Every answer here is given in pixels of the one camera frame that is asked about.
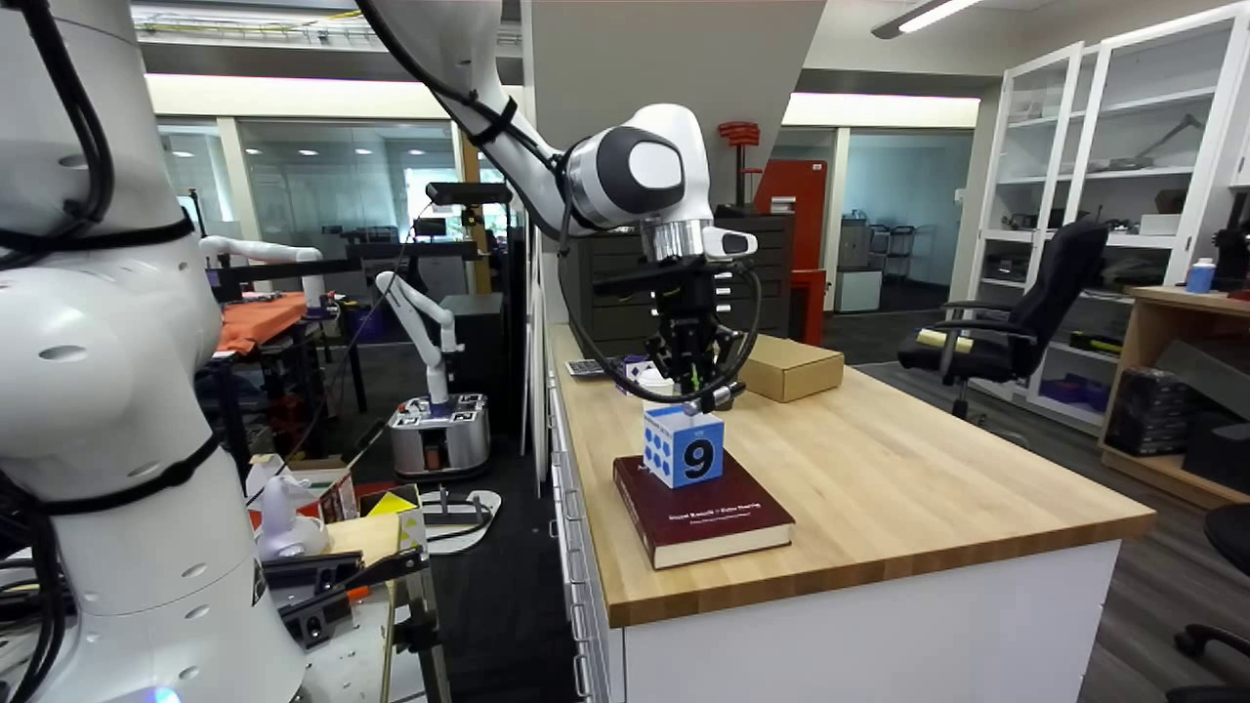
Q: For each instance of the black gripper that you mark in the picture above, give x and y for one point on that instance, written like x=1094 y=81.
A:
x=692 y=302

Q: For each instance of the silver black marker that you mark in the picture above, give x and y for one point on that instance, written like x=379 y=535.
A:
x=717 y=397

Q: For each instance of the small white robot arm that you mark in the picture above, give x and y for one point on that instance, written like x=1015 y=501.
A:
x=437 y=435

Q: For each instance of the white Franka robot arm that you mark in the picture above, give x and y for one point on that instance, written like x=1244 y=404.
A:
x=103 y=363

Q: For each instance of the blue white number box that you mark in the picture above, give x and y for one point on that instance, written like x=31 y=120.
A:
x=685 y=452

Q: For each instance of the brown cardboard box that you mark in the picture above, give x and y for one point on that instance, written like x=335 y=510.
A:
x=796 y=368

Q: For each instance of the dark red hardcover book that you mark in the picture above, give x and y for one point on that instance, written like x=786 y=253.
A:
x=717 y=513

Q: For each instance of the red metal cabinet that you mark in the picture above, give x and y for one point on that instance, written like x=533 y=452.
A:
x=796 y=207

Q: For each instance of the white table drawer cabinet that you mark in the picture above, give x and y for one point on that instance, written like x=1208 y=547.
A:
x=847 y=625

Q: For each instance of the black office chair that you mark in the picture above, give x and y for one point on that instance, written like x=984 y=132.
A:
x=1058 y=299

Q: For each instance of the ceiling light strip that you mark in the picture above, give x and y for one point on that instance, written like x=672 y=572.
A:
x=930 y=17

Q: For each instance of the orange cloth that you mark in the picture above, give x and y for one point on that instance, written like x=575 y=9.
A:
x=260 y=320

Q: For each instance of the wooden workbench with shelves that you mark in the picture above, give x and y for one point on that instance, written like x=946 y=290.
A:
x=1178 y=302

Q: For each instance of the tall white shelf cabinet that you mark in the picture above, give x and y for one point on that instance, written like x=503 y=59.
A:
x=1146 y=120

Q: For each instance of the blue plastic bottle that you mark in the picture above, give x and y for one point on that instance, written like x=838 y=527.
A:
x=1202 y=273

